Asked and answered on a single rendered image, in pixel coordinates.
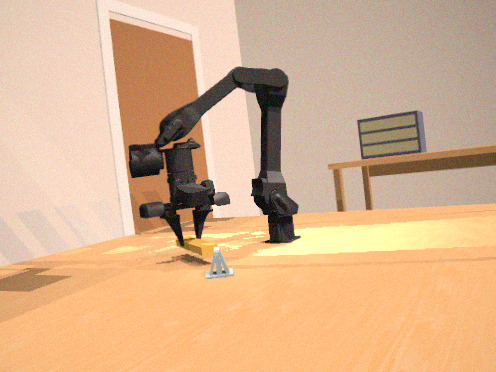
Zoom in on yellow bar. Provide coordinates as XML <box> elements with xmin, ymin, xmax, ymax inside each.
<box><xmin>175</xmin><ymin>236</ymin><xmax>218</xmax><ymax>256</ymax></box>

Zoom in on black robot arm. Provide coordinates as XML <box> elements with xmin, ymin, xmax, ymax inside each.
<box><xmin>128</xmin><ymin>66</ymin><xmax>301</xmax><ymax>243</ymax></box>

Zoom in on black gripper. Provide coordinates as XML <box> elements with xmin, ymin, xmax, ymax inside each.
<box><xmin>139</xmin><ymin>170</ymin><xmax>230</xmax><ymax>247</ymax></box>

